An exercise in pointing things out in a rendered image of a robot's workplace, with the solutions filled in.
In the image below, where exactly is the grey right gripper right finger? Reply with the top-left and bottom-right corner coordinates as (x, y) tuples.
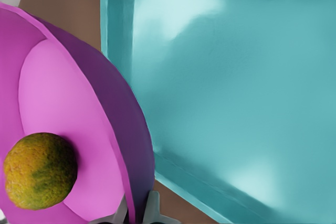
(141, 190), (180, 224)

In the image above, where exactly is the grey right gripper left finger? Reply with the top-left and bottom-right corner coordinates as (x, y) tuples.
(92, 198), (129, 224)

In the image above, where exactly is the orange with green patches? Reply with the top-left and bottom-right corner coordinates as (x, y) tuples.
(3, 132), (78, 211)

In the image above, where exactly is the pink plate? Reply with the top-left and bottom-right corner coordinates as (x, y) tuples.
(0, 2), (155, 224)

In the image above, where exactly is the teal tray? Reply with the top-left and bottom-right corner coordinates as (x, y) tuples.
(100, 0), (336, 224)

